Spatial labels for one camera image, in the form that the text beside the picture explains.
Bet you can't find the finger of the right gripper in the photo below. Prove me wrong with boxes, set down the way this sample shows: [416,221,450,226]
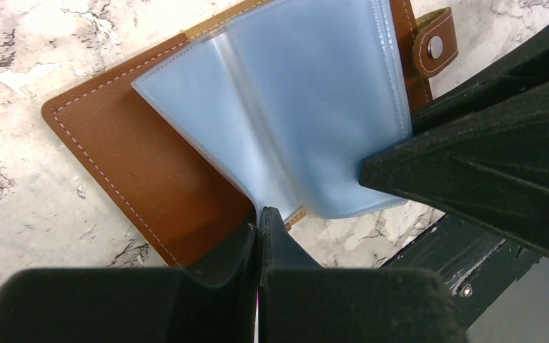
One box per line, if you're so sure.
[359,82,549,258]
[412,24,549,135]

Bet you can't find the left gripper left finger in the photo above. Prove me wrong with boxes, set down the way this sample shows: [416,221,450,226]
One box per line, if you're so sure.
[0,212,257,342]

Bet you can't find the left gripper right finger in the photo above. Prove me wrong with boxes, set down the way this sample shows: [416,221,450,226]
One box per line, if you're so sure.
[258,207,467,342]

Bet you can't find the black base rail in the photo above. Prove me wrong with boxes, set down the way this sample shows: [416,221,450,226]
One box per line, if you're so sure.
[383,215,542,328]

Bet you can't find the brown leather card holder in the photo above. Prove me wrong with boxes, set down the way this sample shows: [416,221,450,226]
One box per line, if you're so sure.
[41,1,458,266]

